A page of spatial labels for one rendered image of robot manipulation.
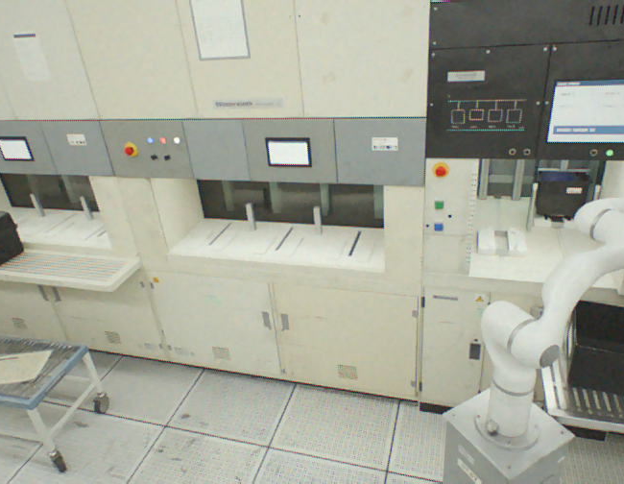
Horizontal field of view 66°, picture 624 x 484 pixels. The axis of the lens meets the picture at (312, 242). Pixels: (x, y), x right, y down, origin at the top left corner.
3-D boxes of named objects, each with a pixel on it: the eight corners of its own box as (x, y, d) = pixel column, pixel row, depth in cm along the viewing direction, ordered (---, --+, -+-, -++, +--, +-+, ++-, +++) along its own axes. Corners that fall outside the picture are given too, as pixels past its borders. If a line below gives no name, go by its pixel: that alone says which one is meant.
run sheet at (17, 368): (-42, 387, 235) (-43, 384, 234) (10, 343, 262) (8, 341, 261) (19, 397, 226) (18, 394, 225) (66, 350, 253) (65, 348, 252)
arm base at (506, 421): (508, 460, 143) (516, 415, 134) (462, 417, 158) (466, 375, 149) (552, 431, 150) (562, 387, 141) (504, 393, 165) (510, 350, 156)
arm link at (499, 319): (512, 401, 138) (522, 336, 127) (468, 362, 154) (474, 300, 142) (543, 387, 142) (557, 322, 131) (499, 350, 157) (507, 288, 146)
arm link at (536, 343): (502, 348, 145) (544, 382, 131) (484, 330, 138) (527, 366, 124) (617, 221, 142) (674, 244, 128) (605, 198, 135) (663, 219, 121)
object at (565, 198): (531, 221, 243) (540, 160, 228) (527, 204, 260) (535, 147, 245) (585, 224, 236) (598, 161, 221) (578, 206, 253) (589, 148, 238)
